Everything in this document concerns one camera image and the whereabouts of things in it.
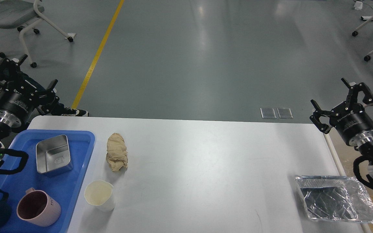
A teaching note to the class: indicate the white floor power adapter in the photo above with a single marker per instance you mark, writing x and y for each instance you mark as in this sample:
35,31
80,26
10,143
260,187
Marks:
358,5

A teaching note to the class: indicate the right black cylindrical gripper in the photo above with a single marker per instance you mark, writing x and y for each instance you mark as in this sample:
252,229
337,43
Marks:
356,126

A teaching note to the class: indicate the blue plastic tray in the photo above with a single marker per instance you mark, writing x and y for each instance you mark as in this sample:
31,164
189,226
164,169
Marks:
64,188

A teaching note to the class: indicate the aluminium foil tray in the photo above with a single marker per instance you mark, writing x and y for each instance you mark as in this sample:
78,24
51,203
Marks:
334,198

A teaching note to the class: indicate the crumpled beige cloth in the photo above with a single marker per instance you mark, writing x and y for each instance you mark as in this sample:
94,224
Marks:
116,156

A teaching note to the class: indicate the right floor socket plate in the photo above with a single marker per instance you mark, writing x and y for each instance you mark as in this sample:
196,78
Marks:
285,113

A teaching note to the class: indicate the rectangular steel container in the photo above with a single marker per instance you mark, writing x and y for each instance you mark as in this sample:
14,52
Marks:
53,156

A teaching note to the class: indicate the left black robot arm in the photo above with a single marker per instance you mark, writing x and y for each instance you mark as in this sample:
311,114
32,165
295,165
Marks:
14,161

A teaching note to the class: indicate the beige plastic bin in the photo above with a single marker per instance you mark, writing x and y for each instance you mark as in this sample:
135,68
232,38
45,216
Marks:
344,157

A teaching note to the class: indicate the floor socket plate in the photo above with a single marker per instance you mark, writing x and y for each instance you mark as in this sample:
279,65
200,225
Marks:
285,113
268,113

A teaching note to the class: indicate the left black cylindrical gripper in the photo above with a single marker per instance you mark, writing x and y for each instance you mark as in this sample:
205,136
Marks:
15,108

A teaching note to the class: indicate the pink plastic mug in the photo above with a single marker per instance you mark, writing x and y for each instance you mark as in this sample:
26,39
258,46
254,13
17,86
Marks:
38,208

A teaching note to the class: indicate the grey office chair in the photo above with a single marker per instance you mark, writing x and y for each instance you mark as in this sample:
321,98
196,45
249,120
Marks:
25,15

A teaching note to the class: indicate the cream white cup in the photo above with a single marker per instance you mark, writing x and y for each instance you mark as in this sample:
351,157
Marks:
100,194

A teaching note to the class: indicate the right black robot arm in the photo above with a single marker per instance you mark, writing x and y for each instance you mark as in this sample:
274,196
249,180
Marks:
359,95

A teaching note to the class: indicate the left floor socket plate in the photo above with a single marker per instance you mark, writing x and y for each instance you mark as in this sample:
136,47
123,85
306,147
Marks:
268,113

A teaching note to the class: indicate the seated person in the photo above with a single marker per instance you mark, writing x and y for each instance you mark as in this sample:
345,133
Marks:
59,109

